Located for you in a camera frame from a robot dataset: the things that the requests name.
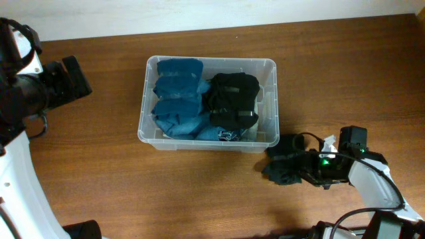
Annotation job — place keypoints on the light blue jeans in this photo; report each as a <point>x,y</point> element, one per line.
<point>250,134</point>

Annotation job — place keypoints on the dark blue jeans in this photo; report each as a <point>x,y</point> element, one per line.
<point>212,133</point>

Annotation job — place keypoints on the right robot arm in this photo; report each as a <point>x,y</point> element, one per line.
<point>386,213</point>

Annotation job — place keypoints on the black taped garment bundle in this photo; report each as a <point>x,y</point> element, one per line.
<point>231,100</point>
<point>282,168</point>

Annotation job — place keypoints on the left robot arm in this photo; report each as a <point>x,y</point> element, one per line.
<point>29,90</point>

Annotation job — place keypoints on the blue taped sweater bundle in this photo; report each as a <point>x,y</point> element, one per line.
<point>179,111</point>

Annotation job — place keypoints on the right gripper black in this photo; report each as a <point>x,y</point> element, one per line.
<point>311,171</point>

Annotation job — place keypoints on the clear plastic storage container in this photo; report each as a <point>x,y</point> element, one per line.
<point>268,132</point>

